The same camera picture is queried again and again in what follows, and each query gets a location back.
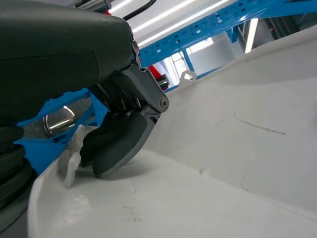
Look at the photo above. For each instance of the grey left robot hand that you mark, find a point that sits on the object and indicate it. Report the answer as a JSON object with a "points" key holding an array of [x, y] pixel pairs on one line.
{"points": [[62, 56]]}

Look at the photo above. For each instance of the blue metal shelf rack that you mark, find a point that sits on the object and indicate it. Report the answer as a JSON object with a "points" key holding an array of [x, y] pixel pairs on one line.
{"points": [[198, 29]]}

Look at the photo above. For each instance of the chrome stanchion with round base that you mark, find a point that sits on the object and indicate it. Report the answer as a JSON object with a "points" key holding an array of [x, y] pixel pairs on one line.
{"points": [[59, 121]]}

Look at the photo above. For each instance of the red barrier belt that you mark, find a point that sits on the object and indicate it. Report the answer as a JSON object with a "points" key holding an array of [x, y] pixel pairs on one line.
{"points": [[152, 70]]}

